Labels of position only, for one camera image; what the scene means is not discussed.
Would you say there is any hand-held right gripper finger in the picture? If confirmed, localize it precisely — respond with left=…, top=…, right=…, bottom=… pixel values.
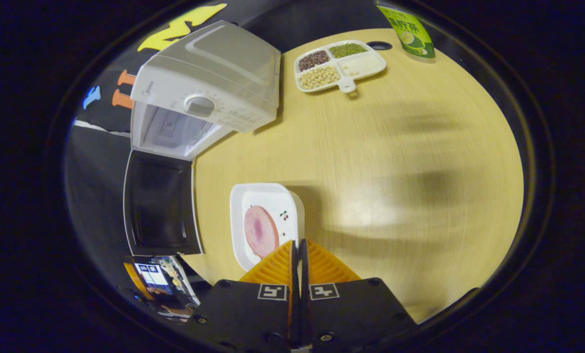
left=300, top=239, right=419, bottom=353
left=181, top=239, right=301, bottom=353

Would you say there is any pink ham slice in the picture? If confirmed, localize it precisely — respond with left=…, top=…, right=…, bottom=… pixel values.
left=244, top=205, right=280, bottom=259

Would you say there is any white square plate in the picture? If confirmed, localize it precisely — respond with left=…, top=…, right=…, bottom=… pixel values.
left=229, top=183, right=305, bottom=273

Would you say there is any white microwave oven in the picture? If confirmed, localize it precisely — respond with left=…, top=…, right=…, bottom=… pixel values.
left=123, top=21, right=281, bottom=257

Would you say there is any white divided dish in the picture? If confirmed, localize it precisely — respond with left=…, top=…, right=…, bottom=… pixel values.
left=294, top=40, right=387, bottom=94

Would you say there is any yellow soybeans pile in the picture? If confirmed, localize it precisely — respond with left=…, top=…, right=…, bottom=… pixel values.
left=300, top=65, right=341, bottom=90

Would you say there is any dark red beans pile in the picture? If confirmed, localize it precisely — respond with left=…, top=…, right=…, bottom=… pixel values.
left=299, top=50, right=331, bottom=72

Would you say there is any green mung beans pile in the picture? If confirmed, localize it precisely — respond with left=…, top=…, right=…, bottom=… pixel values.
left=329, top=43, right=369, bottom=59

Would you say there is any green label drink bottle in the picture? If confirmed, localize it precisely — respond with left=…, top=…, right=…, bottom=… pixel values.
left=376, top=4, right=436, bottom=59

